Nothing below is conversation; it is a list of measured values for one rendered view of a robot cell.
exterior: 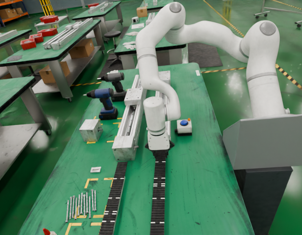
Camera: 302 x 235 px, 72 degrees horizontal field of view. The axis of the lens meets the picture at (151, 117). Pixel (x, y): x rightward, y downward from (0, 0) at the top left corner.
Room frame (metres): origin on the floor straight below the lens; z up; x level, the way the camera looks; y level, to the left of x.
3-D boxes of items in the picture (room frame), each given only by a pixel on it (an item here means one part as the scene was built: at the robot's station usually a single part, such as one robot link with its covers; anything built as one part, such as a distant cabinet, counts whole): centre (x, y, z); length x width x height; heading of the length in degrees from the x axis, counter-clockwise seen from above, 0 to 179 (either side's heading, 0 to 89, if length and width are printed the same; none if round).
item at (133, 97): (1.26, 0.09, 0.87); 0.16 x 0.11 x 0.07; 170
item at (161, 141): (0.76, -0.02, 0.92); 0.10 x 0.07 x 0.11; 80
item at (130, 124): (1.26, 0.09, 0.82); 0.80 x 0.10 x 0.09; 170
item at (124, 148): (0.82, 0.15, 0.83); 0.12 x 0.09 x 0.10; 80
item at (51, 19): (5.91, 2.02, 0.50); 1.03 x 0.55 x 1.01; 176
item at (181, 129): (0.94, -0.17, 0.81); 0.10 x 0.08 x 0.06; 80
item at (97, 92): (1.22, 0.31, 0.89); 0.20 x 0.08 x 0.22; 82
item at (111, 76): (1.45, 0.25, 0.89); 0.20 x 0.08 x 0.22; 82
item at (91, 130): (1.03, 0.36, 0.83); 0.11 x 0.10 x 0.10; 76
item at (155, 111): (0.76, -0.02, 1.06); 0.09 x 0.08 x 0.13; 88
